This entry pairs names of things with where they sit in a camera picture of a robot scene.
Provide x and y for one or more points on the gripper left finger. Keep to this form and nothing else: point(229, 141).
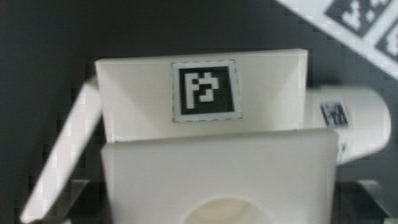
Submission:
point(57, 216)

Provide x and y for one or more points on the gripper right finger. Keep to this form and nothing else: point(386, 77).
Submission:
point(386, 205)

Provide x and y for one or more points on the white lamp base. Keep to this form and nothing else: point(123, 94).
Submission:
point(213, 161)

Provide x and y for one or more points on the white paper sheet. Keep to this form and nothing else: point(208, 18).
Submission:
point(359, 21)

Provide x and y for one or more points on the white lamp shade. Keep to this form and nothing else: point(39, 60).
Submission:
point(347, 108)

